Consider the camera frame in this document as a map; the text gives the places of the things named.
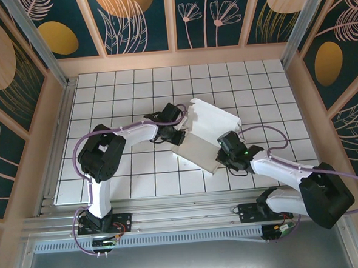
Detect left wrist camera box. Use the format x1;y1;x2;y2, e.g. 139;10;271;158
172;116;189;132

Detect aluminium side rail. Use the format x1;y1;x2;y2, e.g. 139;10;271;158
27;81;87;217

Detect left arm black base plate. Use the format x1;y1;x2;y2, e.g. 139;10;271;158
76;212;134;236

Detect white gridded table board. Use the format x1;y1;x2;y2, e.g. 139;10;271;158
47;57;328;206

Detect grey slotted cable duct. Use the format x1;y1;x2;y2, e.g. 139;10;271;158
32;224;265;256

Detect green controller circuit board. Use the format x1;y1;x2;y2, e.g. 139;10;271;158
261;222;298;242
90;234;121;249

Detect white paper box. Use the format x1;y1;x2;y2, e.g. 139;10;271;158
168;95;246;179

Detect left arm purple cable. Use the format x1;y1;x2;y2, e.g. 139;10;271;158
66;102;198;257

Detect long aluminium frame rails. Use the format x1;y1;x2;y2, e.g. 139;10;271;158
17;181;352;243

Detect grey sheet metal panel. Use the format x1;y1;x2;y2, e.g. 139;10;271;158
22;234;354;268

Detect aluminium corner post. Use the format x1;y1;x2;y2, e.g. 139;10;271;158
276;0;337;71
2;0;71;91

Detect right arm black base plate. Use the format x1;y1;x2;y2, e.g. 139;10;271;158
237;199;294;224

